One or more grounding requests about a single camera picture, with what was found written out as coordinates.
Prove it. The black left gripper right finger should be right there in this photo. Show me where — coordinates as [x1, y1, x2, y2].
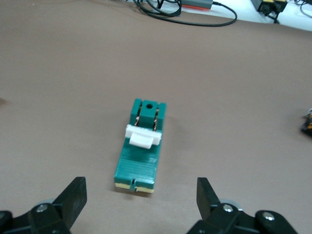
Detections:
[185, 177, 299, 234]

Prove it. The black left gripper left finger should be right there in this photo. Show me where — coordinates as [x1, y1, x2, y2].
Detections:
[0, 177, 88, 234]

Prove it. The black orange selector switch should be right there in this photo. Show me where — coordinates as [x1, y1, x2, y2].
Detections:
[301, 108, 312, 136]

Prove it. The black looped cable bundle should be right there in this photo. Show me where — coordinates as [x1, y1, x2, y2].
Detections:
[133, 0, 238, 28]

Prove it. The green load switch white handle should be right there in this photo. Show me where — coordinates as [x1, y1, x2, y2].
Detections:
[114, 98, 168, 195]

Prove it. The black yellow connector block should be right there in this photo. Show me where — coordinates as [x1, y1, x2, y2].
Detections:
[251, 0, 289, 24]

